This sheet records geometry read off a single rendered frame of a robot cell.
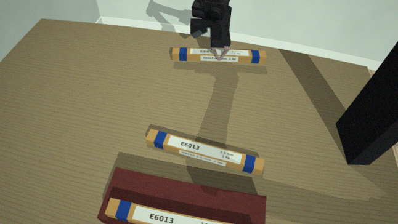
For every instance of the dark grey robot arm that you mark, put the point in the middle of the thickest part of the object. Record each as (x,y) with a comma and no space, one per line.
(220,12)

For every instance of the tan cardboard pack with blue bands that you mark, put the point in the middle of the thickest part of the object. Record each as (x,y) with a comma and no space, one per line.
(205,152)

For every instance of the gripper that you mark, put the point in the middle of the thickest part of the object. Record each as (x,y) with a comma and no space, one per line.
(221,44)

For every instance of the tan pack of welding electrodes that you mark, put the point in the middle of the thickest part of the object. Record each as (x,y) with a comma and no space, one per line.
(139,214)
(207,55)

